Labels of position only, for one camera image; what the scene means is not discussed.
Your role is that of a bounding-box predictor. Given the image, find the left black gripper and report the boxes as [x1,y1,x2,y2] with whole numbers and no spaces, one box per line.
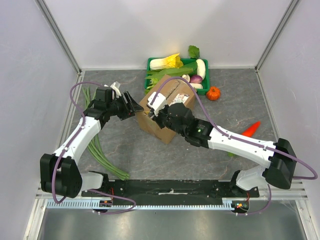
[107,91,144,121]

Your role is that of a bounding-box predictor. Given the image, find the brown cardboard express box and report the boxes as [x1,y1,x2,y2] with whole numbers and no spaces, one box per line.
[136,75,196,144]

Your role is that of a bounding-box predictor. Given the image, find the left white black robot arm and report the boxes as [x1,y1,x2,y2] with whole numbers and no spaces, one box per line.
[40,86,143,198]

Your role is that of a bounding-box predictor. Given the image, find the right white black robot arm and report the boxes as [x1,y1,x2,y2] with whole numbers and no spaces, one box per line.
[147,103,297,197]

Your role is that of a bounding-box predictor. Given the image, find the white green leek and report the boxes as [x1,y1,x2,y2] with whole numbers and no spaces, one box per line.
[144,78,206,95]

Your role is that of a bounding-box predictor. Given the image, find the white mushroom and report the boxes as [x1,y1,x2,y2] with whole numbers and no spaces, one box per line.
[181,74,191,82]

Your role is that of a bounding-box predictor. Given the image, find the green long beans bundle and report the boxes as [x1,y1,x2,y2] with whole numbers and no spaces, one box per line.
[82,86,131,180]

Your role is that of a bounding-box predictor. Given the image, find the napa cabbage with yellow leaves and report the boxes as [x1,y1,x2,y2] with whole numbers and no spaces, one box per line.
[149,53,184,70]

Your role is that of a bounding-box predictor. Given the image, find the purple onion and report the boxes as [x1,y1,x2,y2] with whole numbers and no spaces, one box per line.
[190,75,203,84]

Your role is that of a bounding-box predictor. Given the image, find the green plastic vegetable tray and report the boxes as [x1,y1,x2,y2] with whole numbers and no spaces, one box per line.
[146,57,211,96]

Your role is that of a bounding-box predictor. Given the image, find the large green leaf vegetable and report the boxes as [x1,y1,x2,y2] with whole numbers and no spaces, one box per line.
[145,61,198,80]

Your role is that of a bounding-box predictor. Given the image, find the small orange pumpkin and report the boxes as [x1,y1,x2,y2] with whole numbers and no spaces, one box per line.
[206,86,221,101]

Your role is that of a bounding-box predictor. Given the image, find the white radish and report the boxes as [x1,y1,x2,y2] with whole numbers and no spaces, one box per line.
[196,58,206,79]

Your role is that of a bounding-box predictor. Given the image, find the green leaf behind tray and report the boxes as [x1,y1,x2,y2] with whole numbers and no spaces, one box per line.
[188,45,200,59]

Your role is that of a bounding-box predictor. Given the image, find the loose green lettuce leaf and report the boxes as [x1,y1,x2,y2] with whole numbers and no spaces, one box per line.
[227,152,236,157]

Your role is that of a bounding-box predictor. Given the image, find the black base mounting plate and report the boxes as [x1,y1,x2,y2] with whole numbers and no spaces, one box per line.
[81,178,261,207]

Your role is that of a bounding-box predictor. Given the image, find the orange carrot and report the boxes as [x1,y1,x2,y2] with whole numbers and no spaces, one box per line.
[242,121,261,138]

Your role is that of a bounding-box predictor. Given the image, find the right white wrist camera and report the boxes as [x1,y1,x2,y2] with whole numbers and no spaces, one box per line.
[147,92,167,117]

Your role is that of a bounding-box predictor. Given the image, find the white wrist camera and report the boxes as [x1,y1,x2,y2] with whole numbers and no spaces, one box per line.
[147,92,167,117]
[103,81,122,100]

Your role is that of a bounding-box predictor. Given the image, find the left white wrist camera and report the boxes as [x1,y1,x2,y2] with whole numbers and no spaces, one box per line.
[103,81,122,100]

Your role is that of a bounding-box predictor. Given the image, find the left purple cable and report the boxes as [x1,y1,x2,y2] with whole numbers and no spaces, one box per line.
[53,81,137,216]

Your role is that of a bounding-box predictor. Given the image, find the purple cable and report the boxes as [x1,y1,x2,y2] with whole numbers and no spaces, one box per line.
[53,81,137,216]
[151,76,319,216]

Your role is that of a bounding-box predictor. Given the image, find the grey slotted cable duct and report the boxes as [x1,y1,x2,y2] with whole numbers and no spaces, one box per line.
[45,198,239,211]

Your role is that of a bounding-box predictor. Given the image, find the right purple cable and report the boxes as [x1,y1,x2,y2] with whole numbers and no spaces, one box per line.
[151,76,319,216]

